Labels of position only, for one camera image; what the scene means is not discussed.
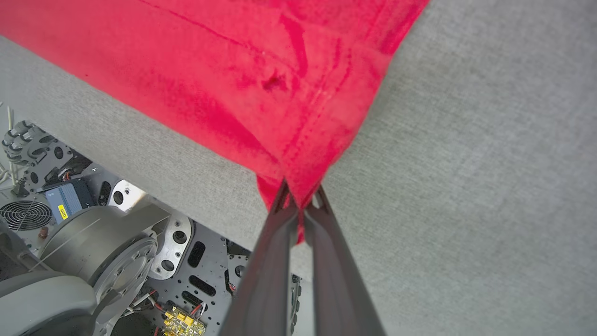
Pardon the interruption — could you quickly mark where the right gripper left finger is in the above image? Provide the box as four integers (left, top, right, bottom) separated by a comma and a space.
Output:
219, 180, 299, 336

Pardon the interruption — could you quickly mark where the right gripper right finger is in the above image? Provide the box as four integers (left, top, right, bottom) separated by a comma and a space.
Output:
303, 187, 386, 336

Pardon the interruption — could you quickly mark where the red and white garment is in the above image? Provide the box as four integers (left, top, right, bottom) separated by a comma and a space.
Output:
0, 0, 430, 245

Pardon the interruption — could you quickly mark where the grey mecanum wheel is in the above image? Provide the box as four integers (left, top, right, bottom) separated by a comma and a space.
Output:
289, 274, 303, 336
1, 120, 49, 165

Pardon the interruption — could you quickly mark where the yellow connector block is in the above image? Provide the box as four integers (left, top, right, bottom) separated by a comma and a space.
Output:
162, 307, 207, 336

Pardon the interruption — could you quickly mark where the grey robot waist joint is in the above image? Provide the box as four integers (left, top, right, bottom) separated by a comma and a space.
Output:
0, 204, 171, 336

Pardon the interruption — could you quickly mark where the grey box with yellow label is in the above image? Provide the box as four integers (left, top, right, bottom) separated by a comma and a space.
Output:
43, 180, 95, 224

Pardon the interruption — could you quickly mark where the round black cooling fan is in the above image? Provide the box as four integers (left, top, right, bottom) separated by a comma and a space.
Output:
0, 200, 53, 231

